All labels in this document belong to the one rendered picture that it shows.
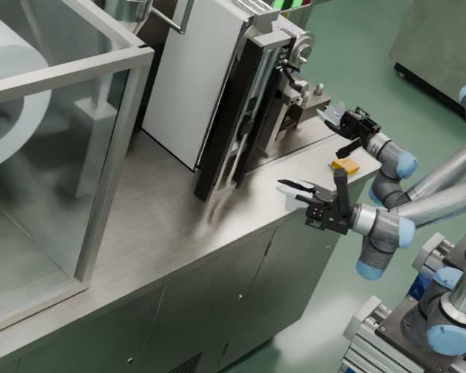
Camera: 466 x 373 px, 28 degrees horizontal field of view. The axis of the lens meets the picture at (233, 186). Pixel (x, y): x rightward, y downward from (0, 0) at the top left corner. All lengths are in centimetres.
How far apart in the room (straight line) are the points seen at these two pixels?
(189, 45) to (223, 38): 14
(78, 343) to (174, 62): 89
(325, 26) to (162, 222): 378
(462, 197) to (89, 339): 103
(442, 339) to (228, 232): 66
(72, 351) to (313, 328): 160
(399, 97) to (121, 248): 349
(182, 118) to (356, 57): 327
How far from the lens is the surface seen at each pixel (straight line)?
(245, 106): 259
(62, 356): 243
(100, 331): 248
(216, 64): 267
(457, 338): 252
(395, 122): 546
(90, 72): 184
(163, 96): 285
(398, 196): 284
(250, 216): 275
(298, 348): 374
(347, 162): 312
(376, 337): 278
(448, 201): 245
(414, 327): 271
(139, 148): 287
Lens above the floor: 254
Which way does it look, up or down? 35 degrees down
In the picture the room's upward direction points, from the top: 21 degrees clockwise
